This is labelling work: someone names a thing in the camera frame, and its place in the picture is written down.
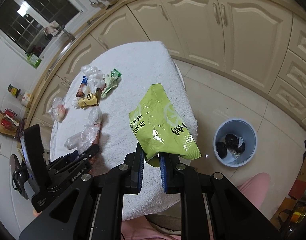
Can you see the steel faucet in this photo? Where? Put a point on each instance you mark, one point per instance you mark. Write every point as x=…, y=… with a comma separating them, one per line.
x=68, y=34

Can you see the small black trash bag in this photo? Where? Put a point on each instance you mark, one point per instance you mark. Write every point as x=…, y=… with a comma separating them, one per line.
x=221, y=149

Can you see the clear bag with red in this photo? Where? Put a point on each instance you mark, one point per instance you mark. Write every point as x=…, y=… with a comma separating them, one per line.
x=57, y=110

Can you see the green dish soap bottle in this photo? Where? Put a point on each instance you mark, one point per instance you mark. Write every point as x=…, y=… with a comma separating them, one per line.
x=33, y=60

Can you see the lime green snack bag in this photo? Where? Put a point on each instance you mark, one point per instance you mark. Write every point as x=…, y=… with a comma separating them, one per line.
x=159, y=129

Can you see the large black trash bag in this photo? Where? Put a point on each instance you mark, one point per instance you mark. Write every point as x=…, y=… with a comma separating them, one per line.
x=235, y=143

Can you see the gold foil wrapper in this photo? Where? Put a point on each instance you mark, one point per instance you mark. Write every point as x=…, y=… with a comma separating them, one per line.
x=89, y=100

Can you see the glass jar with lid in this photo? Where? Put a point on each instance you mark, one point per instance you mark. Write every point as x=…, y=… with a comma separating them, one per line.
x=23, y=96

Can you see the blue plastic trash bin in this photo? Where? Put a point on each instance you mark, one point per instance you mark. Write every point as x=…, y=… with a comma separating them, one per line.
x=240, y=128

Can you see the kitchen window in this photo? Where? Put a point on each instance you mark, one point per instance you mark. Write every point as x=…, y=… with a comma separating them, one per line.
x=24, y=21

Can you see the blue brown snack wrapper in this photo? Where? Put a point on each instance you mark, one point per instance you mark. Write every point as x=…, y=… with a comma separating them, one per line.
x=83, y=89

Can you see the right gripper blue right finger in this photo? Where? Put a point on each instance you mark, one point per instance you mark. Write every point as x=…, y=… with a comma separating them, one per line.
x=168, y=164

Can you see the cardboard box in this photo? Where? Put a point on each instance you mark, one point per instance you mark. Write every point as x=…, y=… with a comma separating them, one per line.
x=299, y=185

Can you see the clear plastic bag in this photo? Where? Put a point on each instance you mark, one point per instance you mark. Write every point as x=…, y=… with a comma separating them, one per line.
x=95, y=77

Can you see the steel kitchen sink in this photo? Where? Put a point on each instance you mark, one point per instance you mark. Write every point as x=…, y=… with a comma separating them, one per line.
x=77, y=34

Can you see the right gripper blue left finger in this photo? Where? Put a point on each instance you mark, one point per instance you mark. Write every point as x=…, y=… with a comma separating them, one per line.
x=138, y=168

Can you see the green white wrapper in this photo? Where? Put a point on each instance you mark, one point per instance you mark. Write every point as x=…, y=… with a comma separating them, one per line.
x=110, y=80

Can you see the white towel table cover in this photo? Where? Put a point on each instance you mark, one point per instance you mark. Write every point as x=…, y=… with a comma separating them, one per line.
x=142, y=64

